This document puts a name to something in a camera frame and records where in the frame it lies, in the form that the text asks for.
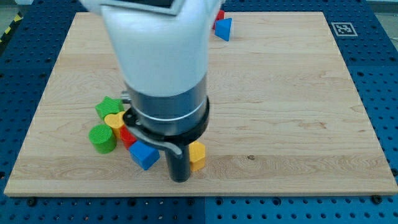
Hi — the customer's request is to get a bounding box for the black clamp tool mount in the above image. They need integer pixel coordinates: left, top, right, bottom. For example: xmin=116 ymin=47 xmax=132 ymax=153
xmin=123 ymin=97 xmax=210 ymax=156

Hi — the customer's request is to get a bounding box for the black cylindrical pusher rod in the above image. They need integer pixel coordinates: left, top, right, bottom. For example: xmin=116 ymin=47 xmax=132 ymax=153
xmin=165 ymin=145 xmax=190 ymax=182

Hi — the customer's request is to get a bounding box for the red circle block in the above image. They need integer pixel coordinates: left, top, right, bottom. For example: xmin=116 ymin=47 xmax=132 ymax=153
xmin=120 ymin=126 xmax=137 ymax=150

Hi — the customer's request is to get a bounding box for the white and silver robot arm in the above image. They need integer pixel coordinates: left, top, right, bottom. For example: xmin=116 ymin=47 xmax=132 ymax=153
xmin=81 ymin=0 xmax=222 ymax=182

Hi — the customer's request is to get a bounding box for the yellow hexagon block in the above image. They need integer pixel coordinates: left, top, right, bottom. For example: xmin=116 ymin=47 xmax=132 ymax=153
xmin=189 ymin=141 xmax=206 ymax=171

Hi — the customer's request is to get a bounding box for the blue cube block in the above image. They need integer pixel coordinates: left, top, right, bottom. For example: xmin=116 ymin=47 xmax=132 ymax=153
xmin=129 ymin=141 xmax=160 ymax=170

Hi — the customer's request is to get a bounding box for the yellow heart block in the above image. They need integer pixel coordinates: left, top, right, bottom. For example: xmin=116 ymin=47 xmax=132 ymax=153
xmin=104 ymin=111 xmax=125 ymax=139

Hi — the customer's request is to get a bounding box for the green cylinder block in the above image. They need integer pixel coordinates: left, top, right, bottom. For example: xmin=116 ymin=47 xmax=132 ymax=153
xmin=88 ymin=124 xmax=117 ymax=154

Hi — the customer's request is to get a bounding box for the green star block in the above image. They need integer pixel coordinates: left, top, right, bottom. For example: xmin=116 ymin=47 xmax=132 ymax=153
xmin=95 ymin=96 xmax=124 ymax=120

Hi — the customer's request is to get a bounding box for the wooden board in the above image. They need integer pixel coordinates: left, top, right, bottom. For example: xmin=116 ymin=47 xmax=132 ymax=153
xmin=4 ymin=12 xmax=397 ymax=197

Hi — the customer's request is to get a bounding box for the blue triangle block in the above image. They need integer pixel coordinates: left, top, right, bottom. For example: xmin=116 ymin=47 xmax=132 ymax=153
xmin=215 ymin=18 xmax=233 ymax=42

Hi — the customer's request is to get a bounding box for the red block at back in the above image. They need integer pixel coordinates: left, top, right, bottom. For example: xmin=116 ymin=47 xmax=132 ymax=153
xmin=212 ymin=9 xmax=224 ymax=30

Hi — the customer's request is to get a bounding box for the white fiducial marker tag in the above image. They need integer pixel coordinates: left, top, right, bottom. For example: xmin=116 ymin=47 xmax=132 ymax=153
xmin=331 ymin=22 xmax=358 ymax=37

